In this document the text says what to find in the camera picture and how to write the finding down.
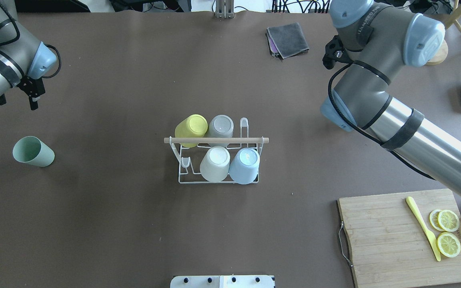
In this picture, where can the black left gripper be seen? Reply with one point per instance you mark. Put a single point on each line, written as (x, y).
(33, 92)

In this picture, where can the green cup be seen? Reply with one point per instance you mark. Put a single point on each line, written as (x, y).
(31, 150)

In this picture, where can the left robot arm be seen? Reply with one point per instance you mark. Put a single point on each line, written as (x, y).
(24, 60)

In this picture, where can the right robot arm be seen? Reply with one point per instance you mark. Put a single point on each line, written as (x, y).
(379, 41)

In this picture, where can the yellow cup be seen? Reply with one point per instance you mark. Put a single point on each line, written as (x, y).
(194, 126)

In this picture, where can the grey cup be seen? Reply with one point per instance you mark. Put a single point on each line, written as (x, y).
(221, 126)

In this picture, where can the cream white cup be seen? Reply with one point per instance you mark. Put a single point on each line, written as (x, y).
(215, 164)

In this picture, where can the light blue cup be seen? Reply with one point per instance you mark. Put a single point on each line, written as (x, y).
(244, 168)

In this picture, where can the grey folded cloth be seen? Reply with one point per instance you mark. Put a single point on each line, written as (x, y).
(286, 41)

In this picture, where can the wooden cutting board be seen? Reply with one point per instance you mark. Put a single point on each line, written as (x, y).
(387, 246)

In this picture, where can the yellow plastic knife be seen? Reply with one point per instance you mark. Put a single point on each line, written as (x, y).
(428, 234)

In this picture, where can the wooden mug tree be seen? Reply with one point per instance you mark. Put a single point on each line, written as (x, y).
(452, 19)

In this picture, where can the lemon slice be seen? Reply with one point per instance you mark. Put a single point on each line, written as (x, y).
(448, 244)
(448, 221)
(433, 218)

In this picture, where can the white wire cup holder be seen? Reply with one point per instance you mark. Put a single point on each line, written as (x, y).
(190, 152)

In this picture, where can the aluminium frame post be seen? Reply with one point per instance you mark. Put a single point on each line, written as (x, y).
(224, 9)

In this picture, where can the white camera stand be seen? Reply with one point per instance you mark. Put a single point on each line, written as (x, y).
(223, 281)

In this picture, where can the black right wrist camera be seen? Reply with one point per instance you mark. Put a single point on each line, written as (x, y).
(335, 52)

